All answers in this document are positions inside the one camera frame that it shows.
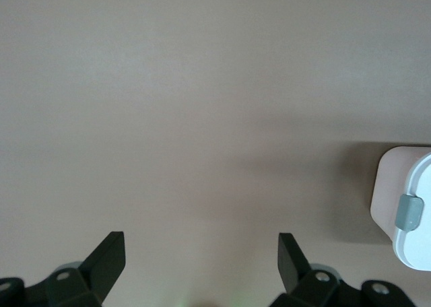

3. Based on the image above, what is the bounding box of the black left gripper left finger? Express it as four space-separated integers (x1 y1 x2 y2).
0 232 126 307

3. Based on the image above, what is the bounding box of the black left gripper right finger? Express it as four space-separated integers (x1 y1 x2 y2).
269 232 413 307

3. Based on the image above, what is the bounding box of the white box lid with handle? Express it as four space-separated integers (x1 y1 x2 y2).
392 151 431 273

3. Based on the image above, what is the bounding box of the gray lid latch clip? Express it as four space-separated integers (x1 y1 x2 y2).
394 194 424 232

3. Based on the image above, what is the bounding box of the pink plastic storage box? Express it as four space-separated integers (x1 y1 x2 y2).
369 145 431 244

